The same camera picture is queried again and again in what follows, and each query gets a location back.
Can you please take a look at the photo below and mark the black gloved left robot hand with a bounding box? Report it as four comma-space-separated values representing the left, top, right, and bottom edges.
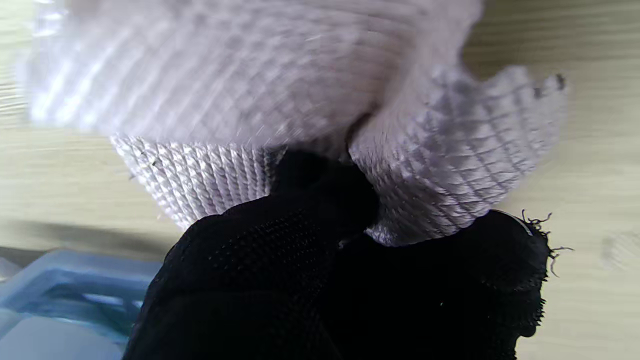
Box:
122, 150, 551, 360

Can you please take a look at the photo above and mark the pinkish beige cleaning cloth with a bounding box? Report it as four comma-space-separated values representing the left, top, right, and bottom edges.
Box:
25, 0, 568, 247

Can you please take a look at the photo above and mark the blue plastic dish rack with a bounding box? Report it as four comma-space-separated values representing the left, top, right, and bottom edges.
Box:
0, 249, 163, 360

